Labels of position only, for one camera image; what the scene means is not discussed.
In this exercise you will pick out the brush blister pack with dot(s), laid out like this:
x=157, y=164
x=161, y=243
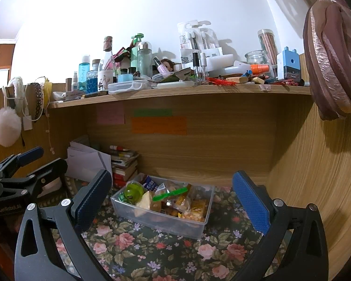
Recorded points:
x=188, y=41

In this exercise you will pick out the dark pen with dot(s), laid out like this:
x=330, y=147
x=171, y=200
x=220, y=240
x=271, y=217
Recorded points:
x=95, y=94

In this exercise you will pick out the blue liquid bottle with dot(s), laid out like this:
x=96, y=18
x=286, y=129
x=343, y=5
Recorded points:
x=84, y=73

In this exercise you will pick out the blue pencil sharpener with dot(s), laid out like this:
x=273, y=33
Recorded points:
x=289, y=64

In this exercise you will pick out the clear plastic box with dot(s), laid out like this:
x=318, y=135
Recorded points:
x=163, y=225

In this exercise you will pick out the small white spray bottle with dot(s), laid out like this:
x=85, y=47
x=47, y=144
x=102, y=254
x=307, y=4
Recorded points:
x=74, y=83

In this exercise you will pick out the orange paper note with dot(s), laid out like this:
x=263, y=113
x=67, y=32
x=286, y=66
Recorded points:
x=159, y=126

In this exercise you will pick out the floral tablecloth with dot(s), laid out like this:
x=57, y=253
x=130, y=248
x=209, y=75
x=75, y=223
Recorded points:
x=152, y=254

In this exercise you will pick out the beige snack packet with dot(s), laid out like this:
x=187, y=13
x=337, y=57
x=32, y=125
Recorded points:
x=144, y=205

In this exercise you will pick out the orange capped bottle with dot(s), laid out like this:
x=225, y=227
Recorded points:
x=260, y=69

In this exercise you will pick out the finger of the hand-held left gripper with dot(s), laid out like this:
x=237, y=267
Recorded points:
x=49, y=171
x=30, y=155

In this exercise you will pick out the pink curtain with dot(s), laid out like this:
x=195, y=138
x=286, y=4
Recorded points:
x=330, y=64

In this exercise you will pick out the pile of red sticks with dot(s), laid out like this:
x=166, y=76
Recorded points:
x=220, y=82

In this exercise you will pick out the white folded papers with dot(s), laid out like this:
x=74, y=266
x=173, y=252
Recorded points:
x=84, y=159

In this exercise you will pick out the red white glue tube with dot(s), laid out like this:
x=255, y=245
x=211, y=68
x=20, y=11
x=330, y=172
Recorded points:
x=118, y=148

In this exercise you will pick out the black cosmetic bottle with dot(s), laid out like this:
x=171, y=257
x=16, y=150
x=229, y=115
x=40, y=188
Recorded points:
x=195, y=64

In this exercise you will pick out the clear bottle white cap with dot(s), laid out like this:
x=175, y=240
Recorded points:
x=145, y=61

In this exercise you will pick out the orange snack packet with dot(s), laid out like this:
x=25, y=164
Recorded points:
x=196, y=209

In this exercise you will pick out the green pump bottle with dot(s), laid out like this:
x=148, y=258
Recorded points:
x=136, y=52

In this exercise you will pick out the clear biscuit bag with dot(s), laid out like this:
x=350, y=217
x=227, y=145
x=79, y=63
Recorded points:
x=168, y=187

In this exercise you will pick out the green paper note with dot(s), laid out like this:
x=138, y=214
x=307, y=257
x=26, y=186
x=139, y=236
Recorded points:
x=153, y=112

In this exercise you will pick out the clear flat plastic case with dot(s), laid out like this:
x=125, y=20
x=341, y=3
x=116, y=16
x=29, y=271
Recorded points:
x=128, y=87

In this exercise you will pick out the wooden cabinet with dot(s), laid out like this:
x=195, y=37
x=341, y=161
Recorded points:
x=0, y=55

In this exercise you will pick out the brown tube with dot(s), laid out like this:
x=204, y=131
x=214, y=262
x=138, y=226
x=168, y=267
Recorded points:
x=68, y=85

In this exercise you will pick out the blue glass jar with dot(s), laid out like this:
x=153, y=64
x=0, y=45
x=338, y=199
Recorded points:
x=92, y=83

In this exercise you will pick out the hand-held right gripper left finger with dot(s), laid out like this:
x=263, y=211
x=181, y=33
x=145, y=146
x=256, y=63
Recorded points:
x=90, y=199

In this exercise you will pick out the brown monkey plush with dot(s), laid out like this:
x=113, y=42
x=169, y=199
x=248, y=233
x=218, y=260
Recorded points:
x=168, y=64

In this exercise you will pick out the glass bottle cartoon label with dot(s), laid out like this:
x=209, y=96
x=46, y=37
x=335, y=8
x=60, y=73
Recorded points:
x=106, y=76

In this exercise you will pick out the white flat lid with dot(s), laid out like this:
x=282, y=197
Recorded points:
x=177, y=85

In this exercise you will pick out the white plug adapter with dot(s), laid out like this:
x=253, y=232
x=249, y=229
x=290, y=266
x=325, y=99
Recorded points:
x=27, y=123

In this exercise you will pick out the pink paper note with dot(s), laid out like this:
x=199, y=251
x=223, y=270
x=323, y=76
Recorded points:
x=111, y=114

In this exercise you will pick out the green toothbrush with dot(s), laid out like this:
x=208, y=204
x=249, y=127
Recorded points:
x=169, y=194

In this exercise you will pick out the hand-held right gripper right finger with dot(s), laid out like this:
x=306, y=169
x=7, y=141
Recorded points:
x=251, y=202

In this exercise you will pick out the light blue jar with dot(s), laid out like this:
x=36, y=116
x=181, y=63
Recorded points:
x=125, y=78

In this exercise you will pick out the white squeeze tube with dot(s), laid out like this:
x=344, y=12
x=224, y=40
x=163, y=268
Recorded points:
x=237, y=68

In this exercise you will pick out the dark beaded headband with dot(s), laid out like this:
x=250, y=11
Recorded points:
x=38, y=102

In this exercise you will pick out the green round candy container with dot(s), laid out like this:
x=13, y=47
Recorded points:
x=133, y=192

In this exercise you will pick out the clear blister pack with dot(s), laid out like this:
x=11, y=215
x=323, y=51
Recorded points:
x=209, y=39

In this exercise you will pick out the wooden desk hutch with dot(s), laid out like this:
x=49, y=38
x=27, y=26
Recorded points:
x=222, y=152

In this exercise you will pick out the beige eraser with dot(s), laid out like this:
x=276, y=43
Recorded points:
x=237, y=79

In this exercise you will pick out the white box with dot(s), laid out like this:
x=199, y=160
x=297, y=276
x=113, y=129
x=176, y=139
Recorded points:
x=220, y=63

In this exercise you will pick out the pink spray bottle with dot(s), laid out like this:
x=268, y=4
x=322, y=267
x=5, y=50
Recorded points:
x=161, y=67

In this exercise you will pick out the white fluffy earmuffs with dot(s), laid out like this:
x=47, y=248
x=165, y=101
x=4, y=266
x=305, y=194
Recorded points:
x=7, y=126

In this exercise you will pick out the stack of small books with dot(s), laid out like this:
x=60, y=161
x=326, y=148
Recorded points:
x=124, y=169

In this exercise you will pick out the white stapler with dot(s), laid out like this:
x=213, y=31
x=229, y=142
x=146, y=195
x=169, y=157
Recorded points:
x=68, y=95

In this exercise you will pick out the clear pencil tube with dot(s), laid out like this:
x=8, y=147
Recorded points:
x=267, y=42

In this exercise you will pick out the blue white snack packet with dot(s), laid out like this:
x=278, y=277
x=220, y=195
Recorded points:
x=149, y=184

